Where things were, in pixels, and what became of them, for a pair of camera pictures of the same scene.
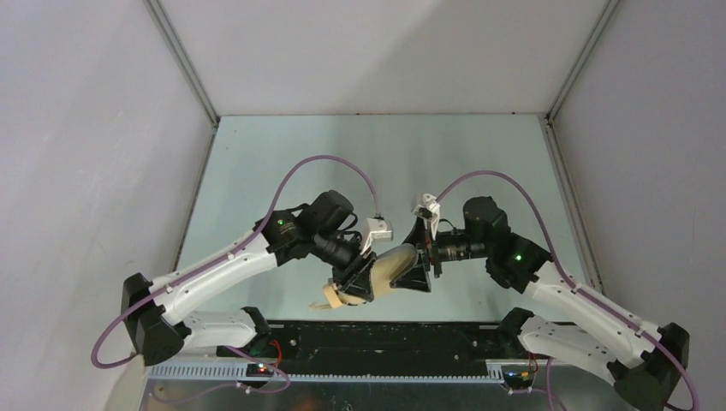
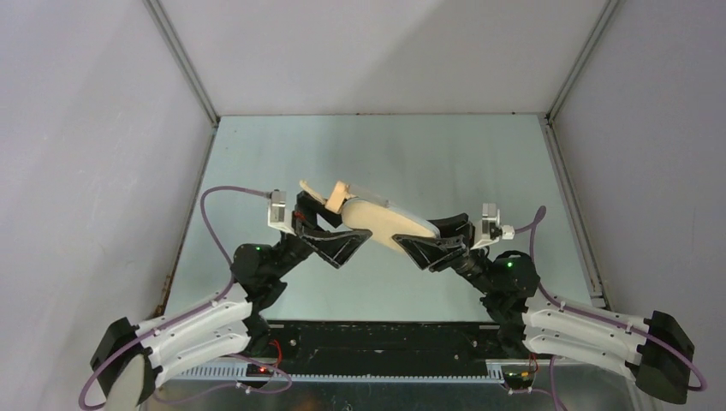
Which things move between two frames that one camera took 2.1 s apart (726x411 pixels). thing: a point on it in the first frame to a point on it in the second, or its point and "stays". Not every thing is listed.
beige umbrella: x=385 y=265 to x=366 y=211
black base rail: x=337 y=341 stays
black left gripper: x=363 y=266 to x=300 y=228
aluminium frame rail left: x=182 y=60 stays
